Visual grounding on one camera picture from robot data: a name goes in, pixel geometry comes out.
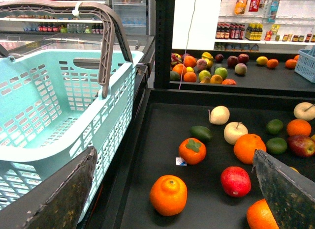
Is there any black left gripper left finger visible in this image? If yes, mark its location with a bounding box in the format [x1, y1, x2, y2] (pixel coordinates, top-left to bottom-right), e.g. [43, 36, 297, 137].
[0, 146, 97, 229]

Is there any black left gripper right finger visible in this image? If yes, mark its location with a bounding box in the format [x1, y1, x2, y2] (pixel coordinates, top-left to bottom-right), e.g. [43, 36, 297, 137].
[253, 150, 315, 229]

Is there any light teal shopping basket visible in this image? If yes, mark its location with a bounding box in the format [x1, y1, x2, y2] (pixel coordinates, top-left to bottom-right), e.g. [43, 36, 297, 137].
[0, 0, 143, 222]

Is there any far yellow lemon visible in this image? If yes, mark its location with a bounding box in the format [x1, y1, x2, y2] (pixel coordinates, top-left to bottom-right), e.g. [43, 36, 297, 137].
[256, 56, 268, 66]

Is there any drinks shelf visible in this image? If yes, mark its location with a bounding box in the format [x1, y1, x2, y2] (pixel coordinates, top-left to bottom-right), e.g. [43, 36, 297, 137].
[0, 0, 112, 32]

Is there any orange at bottom right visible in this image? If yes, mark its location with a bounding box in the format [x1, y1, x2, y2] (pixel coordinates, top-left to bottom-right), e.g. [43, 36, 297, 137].
[247, 199, 279, 229]

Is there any red yellow apple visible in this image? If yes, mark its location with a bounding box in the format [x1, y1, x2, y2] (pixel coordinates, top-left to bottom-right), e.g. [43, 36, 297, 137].
[287, 135, 315, 157]

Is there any green lime lower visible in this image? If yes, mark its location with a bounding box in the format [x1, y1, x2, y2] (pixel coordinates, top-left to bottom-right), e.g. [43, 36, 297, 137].
[266, 137, 287, 155]

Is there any green lime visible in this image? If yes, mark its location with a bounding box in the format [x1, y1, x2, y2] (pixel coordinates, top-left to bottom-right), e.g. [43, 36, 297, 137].
[266, 137, 287, 155]
[265, 119, 284, 135]

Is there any large navel orange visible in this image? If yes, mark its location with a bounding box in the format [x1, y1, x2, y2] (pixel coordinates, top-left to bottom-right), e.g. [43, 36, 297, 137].
[233, 134, 267, 165]

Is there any small orange tangerine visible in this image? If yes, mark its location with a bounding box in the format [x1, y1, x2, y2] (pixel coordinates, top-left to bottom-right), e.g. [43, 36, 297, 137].
[286, 119, 312, 136]

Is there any green lime upper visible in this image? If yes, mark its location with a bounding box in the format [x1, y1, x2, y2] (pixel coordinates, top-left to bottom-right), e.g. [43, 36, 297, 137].
[265, 119, 284, 135]

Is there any white pear right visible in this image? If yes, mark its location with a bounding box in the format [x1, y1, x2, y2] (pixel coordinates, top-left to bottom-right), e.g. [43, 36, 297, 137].
[293, 102, 315, 121]

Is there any white pear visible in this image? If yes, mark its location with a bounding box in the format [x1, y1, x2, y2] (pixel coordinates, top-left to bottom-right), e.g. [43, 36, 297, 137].
[208, 106, 230, 125]
[223, 122, 248, 145]
[293, 102, 315, 121]

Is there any white pear middle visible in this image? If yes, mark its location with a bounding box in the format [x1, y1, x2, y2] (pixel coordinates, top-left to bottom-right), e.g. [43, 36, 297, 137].
[223, 122, 248, 145]

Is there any black front fruit tray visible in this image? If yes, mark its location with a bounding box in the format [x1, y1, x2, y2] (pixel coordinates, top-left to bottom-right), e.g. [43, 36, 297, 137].
[101, 89, 304, 229]

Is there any black fruit tray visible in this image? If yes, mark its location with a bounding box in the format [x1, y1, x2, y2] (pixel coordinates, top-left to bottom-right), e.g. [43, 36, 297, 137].
[168, 52, 315, 98]
[101, 89, 304, 229]

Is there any dark green avocado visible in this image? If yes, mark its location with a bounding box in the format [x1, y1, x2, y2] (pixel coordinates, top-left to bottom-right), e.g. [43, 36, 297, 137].
[189, 125, 213, 143]

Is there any white pear left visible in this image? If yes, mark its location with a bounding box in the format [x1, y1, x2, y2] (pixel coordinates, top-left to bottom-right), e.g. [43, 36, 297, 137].
[208, 106, 230, 125]

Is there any orange persimmon green leaf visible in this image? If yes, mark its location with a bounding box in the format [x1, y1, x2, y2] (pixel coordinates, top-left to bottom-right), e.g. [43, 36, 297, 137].
[178, 138, 207, 165]

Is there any front left orange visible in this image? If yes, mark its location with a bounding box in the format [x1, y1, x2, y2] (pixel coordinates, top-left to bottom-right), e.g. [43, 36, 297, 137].
[150, 175, 188, 216]

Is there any white price tag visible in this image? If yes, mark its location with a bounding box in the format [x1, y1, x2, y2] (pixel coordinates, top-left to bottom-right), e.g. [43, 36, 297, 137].
[175, 157, 187, 166]

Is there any black upper fruit tray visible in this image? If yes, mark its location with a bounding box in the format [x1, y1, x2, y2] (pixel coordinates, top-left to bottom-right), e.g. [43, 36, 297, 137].
[168, 52, 315, 98]

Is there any small blue basket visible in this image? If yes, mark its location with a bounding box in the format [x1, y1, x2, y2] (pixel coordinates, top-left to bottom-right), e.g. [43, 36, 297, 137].
[295, 46, 315, 83]

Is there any far peach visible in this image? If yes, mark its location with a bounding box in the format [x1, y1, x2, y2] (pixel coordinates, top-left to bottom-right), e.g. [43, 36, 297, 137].
[234, 63, 247, 76]

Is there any far green apple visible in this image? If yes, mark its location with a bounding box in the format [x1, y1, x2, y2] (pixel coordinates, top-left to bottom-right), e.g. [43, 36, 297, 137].
[214, 67, 228, 80]

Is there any dark sauce bottles row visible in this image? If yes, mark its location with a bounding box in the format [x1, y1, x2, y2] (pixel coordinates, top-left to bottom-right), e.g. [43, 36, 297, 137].
[215, 22, 245, 40]

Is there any pink dragon fruit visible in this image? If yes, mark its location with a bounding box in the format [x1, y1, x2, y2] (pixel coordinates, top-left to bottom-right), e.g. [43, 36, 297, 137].
[171, 53, 183, 67]

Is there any white zip tie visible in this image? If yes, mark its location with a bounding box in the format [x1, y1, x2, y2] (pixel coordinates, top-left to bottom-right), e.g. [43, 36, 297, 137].
[72, 1, 83, 19]

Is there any black shelf post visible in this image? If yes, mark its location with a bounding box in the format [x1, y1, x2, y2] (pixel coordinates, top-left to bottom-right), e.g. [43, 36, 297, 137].
[154, 0, 175, 88]

